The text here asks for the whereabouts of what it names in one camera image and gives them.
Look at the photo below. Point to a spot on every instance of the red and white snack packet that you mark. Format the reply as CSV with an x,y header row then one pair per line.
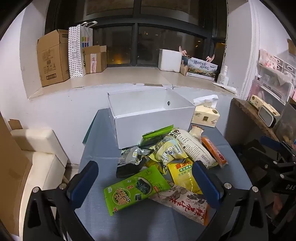
x,y
185,204

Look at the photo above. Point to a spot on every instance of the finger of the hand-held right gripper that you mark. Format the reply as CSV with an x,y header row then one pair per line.
x,y
256,153
270,141

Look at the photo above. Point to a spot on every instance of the black snack packet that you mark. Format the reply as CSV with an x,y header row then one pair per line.
x,y
126,170

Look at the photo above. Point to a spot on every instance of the black window frame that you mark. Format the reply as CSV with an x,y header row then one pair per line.
x,y
136,27

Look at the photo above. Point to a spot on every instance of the wooden side table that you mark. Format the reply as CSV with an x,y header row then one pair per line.
x,y
242,122

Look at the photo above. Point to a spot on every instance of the polka dot paper bag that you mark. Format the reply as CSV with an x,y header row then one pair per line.
x,y
75,53

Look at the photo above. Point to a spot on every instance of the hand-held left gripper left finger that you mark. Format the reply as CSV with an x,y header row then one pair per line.
x,y
83,178

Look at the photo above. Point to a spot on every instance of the white cardboard box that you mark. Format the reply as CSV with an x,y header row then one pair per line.
x,y
152,127

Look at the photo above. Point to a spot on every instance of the green foil snack packet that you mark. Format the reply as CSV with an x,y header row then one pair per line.
x,y
155,135

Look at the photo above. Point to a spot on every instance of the landscape printed box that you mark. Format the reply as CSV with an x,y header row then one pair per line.
x,y
201,68

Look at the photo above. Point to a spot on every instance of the cream tissue pack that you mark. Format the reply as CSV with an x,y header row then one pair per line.
x,y
205,115

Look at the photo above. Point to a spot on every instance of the small open cardboard box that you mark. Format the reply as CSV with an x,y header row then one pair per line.
x,y
94,60

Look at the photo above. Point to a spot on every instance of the white foam box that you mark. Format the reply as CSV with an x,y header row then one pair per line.
x,y
170,60

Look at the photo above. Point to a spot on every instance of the large brown cardboard box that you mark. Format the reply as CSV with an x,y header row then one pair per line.
x,y
52,60

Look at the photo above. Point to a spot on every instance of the clear drawer organizer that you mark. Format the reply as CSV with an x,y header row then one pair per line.
x,y
275,85

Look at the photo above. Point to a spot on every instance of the large white snack packet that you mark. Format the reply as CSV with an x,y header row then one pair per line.
x,y
196,148

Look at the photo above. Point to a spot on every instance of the white cushion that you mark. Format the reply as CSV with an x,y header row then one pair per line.
x,y
39,157

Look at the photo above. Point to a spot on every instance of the white plastic bottle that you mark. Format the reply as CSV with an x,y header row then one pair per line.
x,y
222,77

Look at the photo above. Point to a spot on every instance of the silver foil snack packet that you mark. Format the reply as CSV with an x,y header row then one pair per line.
x,y
134,155

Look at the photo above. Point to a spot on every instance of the green seaweed snack packet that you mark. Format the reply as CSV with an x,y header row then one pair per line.
x,y
131,192

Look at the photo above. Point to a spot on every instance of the small cream box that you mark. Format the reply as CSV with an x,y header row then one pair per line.
x,y
256,101

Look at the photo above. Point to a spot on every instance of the flat brown cardboard sheet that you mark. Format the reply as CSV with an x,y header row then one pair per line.
x,y
11,173

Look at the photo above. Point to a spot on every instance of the blue tablecloth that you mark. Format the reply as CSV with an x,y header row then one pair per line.
x,y
101,143

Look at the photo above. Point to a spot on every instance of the orange snack bar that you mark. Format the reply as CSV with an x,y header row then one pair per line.
x,y
214,151

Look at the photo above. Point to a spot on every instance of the pale yellow snack packet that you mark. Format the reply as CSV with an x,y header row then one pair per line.
x,y
170,150

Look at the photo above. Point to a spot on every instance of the pink figure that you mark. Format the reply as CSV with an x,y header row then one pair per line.
x,y
211,58
183,51

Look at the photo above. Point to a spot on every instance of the white and grey speaker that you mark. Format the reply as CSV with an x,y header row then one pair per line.
x,y
268,115

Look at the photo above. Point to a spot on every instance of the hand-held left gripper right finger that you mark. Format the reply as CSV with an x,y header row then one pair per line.
x,y
205,183

